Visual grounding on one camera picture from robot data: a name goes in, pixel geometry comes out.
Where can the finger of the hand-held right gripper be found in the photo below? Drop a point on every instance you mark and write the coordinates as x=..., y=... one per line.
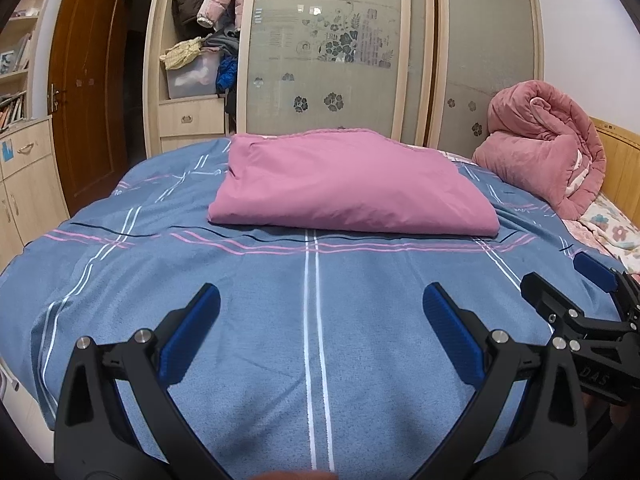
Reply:
x=550, y=295
x=595, y=265

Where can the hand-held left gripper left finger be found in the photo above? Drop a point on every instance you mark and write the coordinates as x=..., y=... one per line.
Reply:
x=190, y=330

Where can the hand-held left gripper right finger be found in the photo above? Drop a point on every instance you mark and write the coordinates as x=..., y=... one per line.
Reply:
x=455, y=330

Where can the pink and white hooded jacket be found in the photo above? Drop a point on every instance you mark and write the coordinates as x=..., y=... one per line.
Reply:
x=350, y=185

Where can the grey clothes pile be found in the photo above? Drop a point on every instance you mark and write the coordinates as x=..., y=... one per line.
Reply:
x=222, y=42

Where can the person's right hand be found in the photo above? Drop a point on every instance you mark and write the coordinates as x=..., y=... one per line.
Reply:
x=620, y=417

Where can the person's left hand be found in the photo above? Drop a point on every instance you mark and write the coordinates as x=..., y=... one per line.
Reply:
x=295, y=476

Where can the floral pillow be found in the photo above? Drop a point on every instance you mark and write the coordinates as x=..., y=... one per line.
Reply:
x=610, y=230

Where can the blue striped bed sheet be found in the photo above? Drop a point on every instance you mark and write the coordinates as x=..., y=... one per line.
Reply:
x=250, y=310

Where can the wooden headboard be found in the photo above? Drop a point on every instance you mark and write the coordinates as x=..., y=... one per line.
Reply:
x=622, y=160

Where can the rolled pink quilt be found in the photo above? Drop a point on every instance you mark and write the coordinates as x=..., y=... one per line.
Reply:
x=530, y=160

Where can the light wooden wardrobe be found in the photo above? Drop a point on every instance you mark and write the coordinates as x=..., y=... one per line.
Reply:
x=192, y=120

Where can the light wooden bookshelf cabinet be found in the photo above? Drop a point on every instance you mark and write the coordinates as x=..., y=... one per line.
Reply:
x=30, y=185

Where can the brown wooden door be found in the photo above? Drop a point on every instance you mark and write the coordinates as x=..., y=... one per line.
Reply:
x=85, y=110

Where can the clear plastic storage box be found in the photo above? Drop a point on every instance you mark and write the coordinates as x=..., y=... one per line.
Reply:
x=192, y=82

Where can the frosted sliding door small flowers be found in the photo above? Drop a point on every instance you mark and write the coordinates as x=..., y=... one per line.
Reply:
x=490, y=35

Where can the blue crumpled garment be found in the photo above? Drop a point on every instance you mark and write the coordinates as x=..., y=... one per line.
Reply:
x=227, y=75

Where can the beige crumpled cloth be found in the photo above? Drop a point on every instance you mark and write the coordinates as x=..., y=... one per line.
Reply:
x=180, y=52

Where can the row of books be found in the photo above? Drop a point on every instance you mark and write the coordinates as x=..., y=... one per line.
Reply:
x=12, y=110

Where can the frosted flower-print sliding door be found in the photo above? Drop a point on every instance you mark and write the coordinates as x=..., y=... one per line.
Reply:
x=280, y=35

